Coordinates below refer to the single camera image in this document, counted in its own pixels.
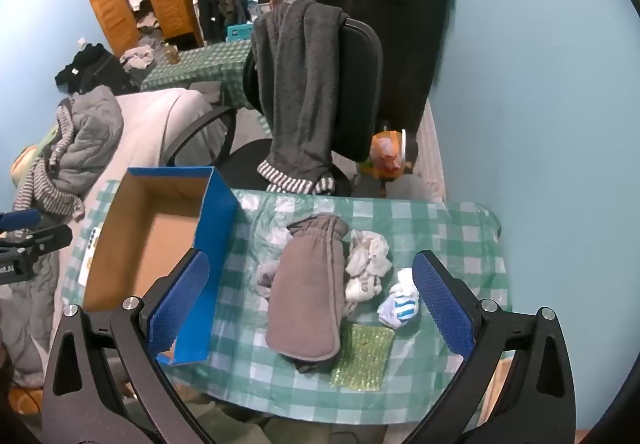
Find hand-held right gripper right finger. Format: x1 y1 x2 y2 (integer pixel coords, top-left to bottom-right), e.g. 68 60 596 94
407 250 577 444

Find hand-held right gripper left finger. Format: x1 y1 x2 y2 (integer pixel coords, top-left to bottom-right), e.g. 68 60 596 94
41 248 217 444

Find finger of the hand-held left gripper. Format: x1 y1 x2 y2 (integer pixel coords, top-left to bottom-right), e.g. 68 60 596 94
0 208 43 232
0 223 74 257

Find white blue striped sock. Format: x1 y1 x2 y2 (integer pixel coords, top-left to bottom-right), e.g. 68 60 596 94
377 268 420 330

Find blue cardboard box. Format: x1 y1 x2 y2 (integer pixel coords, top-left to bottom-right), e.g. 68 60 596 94
82 166 240 367

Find grey white sock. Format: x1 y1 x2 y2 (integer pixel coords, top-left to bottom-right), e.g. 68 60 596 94
256 260 281 300

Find white plastic bag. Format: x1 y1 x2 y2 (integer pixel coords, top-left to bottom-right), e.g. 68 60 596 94
344 229 393 317

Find green tinsel garland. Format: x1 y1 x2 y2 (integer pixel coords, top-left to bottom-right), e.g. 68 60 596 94
330 323 396 392

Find grey fleece garment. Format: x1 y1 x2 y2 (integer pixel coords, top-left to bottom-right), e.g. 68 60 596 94
265 212 351 362

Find grey striped garment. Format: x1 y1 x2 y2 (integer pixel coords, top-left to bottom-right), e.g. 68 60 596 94
14 99 86 220

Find white smartphone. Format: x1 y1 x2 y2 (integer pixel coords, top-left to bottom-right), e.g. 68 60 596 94
77 226 103 286

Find yellow green pillow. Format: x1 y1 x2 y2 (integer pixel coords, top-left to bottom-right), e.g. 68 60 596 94
10 124 58 185

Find green checked tablecloth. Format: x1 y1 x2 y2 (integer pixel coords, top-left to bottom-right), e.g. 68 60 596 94
70 179 512 425

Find grey quilted jacket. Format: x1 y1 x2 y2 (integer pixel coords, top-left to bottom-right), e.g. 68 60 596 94
47 85 125 197

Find person's olive pants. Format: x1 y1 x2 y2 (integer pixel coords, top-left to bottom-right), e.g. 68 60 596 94
185 399 386 444

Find white duvet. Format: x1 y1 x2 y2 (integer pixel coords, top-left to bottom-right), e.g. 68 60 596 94
82 88 228 205

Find orange plastic bag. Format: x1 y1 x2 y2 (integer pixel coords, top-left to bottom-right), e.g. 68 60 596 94
370 129 418 182

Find black clothes pile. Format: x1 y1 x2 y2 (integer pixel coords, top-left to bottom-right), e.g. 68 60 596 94
54 43 138 95

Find grey white clothes pile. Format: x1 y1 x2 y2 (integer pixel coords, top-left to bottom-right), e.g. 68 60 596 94
119 36 161 71

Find green checked table cover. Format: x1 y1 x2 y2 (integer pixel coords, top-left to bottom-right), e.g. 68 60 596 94
141 40 261 110

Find dark grey striped-cuff pants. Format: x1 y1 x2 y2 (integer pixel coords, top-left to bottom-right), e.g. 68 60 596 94
250 0 351 196

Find black office chair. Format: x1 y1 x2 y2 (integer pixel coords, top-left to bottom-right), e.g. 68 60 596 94
165 16 383 197

